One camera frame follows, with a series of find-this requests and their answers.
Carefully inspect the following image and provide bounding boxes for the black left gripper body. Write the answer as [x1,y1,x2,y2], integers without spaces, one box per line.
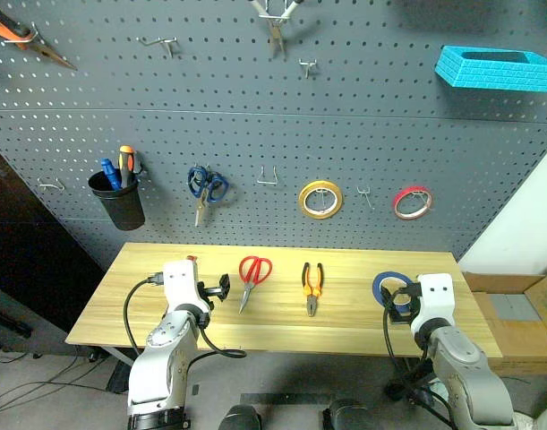
[196,279,221,313]

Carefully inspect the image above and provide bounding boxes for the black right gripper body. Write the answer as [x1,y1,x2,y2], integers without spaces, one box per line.
[404,281,423,321]

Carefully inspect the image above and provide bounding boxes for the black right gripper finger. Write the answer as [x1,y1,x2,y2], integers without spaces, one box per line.
[387,307,414,325]
[389,285,411,307]

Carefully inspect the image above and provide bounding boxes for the grey metal pegboard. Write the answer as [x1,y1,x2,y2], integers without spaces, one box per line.
[0,0,547,272]

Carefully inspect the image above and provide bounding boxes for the blue tape roll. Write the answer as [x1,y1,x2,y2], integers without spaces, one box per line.
[372,270,415,314]

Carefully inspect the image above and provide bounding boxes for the orange black combination pliers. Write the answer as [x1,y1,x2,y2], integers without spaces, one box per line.
[301,262,325,318]

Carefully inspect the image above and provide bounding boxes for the red tape roll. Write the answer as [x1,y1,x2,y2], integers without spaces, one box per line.
[392,185,435,221]

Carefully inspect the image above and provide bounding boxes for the black table leg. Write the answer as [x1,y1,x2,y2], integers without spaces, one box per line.
[88,344,141,369]

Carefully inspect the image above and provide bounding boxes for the yellow tape roll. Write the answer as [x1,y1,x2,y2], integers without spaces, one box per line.
[297,179,345,220]

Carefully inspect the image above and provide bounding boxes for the brown cardboard box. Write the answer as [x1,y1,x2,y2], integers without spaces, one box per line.
[459,261,547,378]

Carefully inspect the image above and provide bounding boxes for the black flat floor plate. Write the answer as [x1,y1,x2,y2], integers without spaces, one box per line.
[239,392,346,407]

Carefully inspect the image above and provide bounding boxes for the black plastic cup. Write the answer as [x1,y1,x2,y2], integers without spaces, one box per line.
[87,168,147,232]

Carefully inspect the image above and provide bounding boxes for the dark rounded shape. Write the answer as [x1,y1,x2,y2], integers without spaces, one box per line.
[218,404,262,430]

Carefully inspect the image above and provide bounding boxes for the blue brick pattern bin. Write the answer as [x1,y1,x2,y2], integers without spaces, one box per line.
[434,44,547,93]

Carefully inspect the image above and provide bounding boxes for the orange needle nose pliers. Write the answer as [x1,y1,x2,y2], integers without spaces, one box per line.
[0,7,79,72]

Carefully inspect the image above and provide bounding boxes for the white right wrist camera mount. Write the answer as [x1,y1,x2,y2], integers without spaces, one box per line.
[415,272,456,324]

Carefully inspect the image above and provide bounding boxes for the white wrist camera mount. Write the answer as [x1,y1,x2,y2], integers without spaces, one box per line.
[161,258,212,315]
[415,272,456,324]

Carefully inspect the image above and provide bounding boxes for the red handled scissors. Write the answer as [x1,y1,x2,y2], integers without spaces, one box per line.
[237,255,274,315]

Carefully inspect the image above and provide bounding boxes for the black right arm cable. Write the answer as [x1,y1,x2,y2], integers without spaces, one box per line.
[382,306,438,407]

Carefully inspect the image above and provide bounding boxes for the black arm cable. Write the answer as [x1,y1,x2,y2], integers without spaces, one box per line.
[124,273,247,359]
[382,306,438,407]

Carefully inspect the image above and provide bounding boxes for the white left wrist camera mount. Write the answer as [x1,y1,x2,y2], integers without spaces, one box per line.
[161,258,212,315]

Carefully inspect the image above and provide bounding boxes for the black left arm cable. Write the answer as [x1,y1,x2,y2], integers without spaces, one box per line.
[124,273,247,359]

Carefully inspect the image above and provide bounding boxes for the blue handled scissors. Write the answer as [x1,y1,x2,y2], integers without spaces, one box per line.
[186,165,231,228]

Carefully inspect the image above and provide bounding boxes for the orange black handled screwdriver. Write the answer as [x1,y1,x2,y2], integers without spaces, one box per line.
[116,144,138,190]

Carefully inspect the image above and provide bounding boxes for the blue handled screwdriver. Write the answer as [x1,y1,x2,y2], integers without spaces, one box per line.
[99,157,123,191]

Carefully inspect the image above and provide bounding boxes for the black floor cables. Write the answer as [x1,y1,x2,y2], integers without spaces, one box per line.
[0,344,111,420]

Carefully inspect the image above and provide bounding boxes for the white handled pliers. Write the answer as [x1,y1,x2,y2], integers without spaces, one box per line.
[249,0,306,59]

